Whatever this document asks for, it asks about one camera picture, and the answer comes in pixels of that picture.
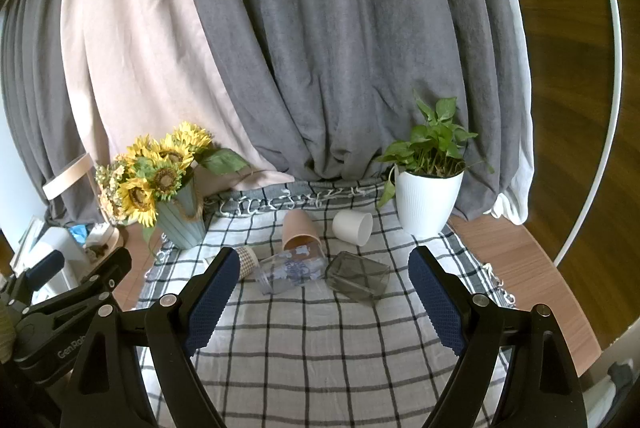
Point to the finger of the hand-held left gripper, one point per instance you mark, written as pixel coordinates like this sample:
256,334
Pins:
102,280
46,269

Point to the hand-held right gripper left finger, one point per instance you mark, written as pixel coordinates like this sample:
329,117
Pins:
214,299

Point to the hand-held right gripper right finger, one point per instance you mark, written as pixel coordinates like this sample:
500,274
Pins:
438,303

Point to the checkered paper cup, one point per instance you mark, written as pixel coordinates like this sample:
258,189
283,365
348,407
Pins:
247,262

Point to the clear printed glass cup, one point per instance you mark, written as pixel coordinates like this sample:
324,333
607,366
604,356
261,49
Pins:
292,269

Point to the grey glass cup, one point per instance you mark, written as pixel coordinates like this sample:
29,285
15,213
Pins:
357,277

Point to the white cup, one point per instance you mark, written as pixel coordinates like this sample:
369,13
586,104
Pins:
350,224

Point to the white box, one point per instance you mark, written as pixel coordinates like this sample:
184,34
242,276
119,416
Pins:
62,253

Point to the green ribbed vase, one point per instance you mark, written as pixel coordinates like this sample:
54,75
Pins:
180,223

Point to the dried beige flower bunch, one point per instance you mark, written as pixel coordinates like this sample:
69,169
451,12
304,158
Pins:
109,188

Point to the white ribbed plant pot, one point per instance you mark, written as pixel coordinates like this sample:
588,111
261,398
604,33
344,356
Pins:
427,203

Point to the checkered tablecloth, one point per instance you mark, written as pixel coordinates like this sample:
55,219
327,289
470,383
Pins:
320,348

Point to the sunflower bouquet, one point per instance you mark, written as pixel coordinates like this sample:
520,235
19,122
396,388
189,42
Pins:
160,173

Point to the green leafy plant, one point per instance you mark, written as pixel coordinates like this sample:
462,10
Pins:
432,143

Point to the grey curtain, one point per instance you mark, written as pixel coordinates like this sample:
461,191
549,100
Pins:
340,38
35,98

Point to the white grey cloth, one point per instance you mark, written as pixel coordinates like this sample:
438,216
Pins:
612,383

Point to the white sheer curtain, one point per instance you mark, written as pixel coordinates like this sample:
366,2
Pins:
517,108

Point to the beige curtain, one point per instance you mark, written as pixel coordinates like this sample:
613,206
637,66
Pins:
140,58

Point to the white curved pole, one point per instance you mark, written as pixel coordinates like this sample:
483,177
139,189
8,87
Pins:
607,73

